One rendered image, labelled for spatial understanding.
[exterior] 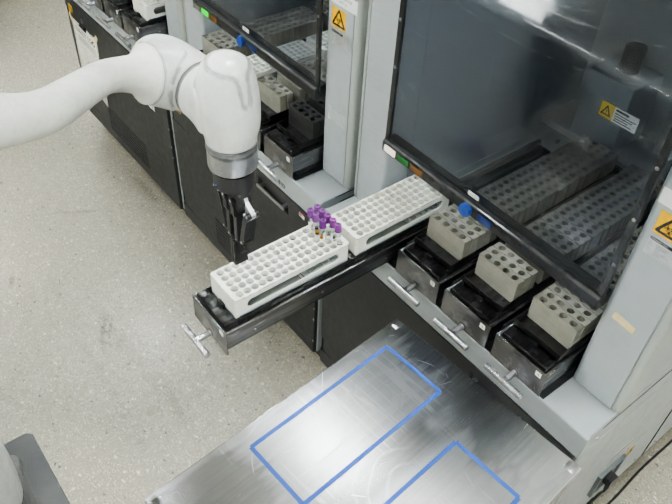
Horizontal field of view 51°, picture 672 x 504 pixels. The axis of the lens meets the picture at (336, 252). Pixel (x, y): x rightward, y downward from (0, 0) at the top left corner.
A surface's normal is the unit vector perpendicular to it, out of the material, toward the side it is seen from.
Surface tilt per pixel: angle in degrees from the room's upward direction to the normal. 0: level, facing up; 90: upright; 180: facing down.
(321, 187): 0
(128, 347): 0
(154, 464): 0
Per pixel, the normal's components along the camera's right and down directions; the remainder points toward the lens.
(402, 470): 0.04, -0.72
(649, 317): -0.79, 0.40
